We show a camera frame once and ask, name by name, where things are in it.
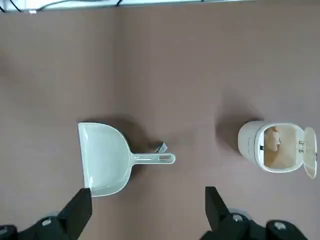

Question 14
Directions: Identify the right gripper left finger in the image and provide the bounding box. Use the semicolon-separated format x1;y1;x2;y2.
0;187;93;240

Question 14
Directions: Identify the small paper tag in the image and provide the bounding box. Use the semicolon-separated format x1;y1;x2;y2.
153;141;168;154

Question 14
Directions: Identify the small beige lidded bin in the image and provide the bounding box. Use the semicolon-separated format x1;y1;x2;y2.
237;120;318;180

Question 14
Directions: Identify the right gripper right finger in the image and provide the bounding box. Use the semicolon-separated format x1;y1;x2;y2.
201;186;311;240

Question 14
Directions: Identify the white paper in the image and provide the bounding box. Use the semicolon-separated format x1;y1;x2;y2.
263;126;282;153

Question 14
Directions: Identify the pale green plastic dustpan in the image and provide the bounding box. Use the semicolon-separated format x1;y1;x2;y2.
77;121;176;198

